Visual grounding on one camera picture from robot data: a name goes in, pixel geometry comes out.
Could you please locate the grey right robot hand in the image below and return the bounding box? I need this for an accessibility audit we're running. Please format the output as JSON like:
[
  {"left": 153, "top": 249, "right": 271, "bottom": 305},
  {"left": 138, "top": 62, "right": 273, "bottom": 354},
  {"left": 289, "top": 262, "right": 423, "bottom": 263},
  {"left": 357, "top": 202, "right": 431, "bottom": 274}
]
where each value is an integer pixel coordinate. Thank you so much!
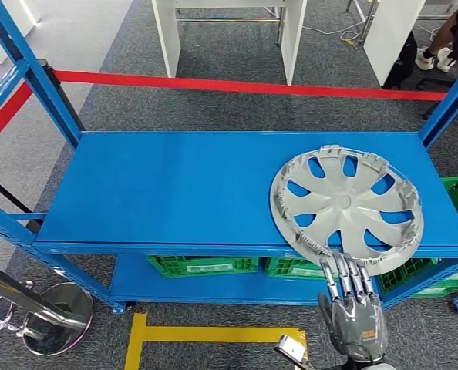
[{"left": 317, "top": 250, "right": 389, "bottom": 366}]

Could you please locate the silver plastic wheel hubcap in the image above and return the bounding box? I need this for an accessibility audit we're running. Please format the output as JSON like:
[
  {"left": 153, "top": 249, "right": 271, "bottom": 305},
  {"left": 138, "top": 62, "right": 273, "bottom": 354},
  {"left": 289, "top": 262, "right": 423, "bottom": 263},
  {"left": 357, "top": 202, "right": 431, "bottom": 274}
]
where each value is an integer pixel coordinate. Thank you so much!
[{"left": 269, "top": 145, "right": 425, "bottom": 278}]

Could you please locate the black office chair base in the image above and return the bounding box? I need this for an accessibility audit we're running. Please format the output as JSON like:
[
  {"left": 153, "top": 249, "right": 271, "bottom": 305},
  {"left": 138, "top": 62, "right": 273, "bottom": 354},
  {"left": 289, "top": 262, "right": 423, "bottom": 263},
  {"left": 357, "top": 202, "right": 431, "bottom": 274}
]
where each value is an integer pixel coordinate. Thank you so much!
[{"left": 415, "top": 76, "right": 458, "bottom": 121}]

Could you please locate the black bag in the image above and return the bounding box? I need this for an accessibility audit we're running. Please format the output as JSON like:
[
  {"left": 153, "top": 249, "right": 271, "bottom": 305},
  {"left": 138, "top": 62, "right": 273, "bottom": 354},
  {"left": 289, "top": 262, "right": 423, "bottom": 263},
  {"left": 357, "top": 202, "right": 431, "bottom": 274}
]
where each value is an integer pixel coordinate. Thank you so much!
[{"left": 382, "top": 31, "right": 418, "bottom": 91}]

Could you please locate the white desk panel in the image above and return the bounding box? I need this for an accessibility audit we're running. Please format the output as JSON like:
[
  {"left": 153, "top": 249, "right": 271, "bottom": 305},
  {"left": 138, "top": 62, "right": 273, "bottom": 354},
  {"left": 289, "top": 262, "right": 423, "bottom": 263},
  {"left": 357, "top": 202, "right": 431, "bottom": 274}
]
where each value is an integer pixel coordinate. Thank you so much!
[{"left": 344, "top": 0, "right": 458, "bottom": 87}]

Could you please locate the long red barrier belt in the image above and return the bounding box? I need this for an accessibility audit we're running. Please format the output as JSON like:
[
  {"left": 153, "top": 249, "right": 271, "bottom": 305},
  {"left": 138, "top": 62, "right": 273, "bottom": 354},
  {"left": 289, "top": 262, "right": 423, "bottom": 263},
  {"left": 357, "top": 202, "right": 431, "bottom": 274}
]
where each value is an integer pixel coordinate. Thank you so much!
[{"left": 53, "top": 70, "right": 458, "bottom": 103}]

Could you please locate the person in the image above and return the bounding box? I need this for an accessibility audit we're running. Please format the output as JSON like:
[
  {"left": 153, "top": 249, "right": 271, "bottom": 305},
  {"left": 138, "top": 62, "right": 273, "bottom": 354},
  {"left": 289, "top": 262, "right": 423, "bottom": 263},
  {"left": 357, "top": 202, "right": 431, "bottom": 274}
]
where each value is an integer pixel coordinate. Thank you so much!
[{"left": 415, "top": 0, "right": 458, "bottom": 73}]

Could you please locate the short red barrier belt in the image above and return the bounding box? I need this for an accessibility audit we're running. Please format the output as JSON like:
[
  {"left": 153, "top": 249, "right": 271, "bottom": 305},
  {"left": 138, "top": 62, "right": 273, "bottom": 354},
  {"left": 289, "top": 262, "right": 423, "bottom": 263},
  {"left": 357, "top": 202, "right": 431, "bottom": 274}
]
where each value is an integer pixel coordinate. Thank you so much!
[{"left": 0, "top": 81, "right": 34, "bottom": 154}]

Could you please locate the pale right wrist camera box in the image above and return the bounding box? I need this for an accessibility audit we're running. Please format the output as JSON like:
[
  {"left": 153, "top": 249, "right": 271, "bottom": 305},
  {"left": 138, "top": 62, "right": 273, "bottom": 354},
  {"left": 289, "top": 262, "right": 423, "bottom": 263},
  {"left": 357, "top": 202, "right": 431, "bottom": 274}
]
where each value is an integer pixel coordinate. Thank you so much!
[{"left": 274, "top": 334, "right": 307, "bottom": 368}]

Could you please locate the white floor cable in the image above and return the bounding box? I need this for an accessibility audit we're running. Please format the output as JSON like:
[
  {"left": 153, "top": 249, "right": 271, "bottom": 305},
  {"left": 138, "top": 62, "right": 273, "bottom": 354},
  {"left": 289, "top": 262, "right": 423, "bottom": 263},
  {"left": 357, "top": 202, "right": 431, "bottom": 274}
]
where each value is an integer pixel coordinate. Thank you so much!
[{"left": 301, "top": 20, "right": 365, "bottom": 48}]

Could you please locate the white table with chrome rail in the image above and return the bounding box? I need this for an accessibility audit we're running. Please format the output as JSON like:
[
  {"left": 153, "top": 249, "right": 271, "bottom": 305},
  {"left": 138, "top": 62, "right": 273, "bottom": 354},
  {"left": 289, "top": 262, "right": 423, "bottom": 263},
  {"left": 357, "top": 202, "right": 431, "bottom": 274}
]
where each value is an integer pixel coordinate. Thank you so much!
[{"left": 151, "top": 0, "right": 307, "bottom": 87}]

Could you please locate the chrome stanchion post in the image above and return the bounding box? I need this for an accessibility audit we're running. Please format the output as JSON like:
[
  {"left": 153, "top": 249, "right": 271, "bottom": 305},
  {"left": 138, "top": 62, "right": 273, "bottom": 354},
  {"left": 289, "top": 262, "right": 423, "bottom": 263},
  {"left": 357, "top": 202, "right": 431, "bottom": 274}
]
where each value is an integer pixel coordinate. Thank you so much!
[{"left": 0, "top": 257, "right": 95, "bottom": 358}]

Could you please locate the dark stanchion post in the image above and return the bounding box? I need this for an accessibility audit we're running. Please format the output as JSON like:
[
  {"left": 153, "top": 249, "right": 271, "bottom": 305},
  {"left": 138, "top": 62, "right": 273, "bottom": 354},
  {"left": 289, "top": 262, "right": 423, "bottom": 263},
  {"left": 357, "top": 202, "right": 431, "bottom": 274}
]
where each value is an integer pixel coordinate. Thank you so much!
[{"left": 36, "top": 59, "right": 86, "bottom": 134}]

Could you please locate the black stanchion post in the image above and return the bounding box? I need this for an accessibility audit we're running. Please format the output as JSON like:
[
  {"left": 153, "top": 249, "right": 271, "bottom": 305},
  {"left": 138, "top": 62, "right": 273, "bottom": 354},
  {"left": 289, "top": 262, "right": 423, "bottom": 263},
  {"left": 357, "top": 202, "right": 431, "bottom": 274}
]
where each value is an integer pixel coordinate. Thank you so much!
[{"left": 0, "top": 170, "right": 45, "bottom": 235}]

